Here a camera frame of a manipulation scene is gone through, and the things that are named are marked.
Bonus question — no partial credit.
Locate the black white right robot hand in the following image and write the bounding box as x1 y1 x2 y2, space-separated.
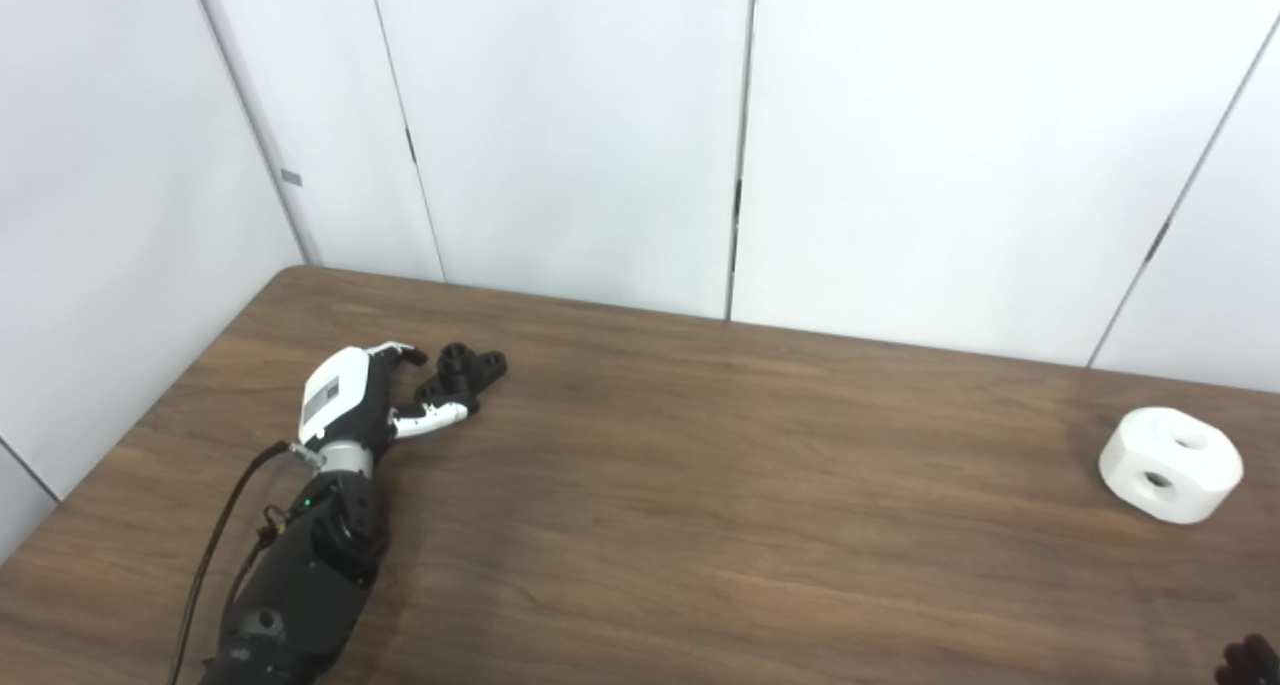
1215 633 1280 685

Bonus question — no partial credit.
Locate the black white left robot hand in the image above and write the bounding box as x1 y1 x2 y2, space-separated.
298 341 471 456

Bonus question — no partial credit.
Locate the black flanged holder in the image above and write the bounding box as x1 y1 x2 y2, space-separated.
413 342 508 418

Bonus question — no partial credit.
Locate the round white plastic piece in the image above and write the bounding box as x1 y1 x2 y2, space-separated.
1098 407 1245 525

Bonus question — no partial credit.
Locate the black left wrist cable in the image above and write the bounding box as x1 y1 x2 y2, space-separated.
165 440 301 685

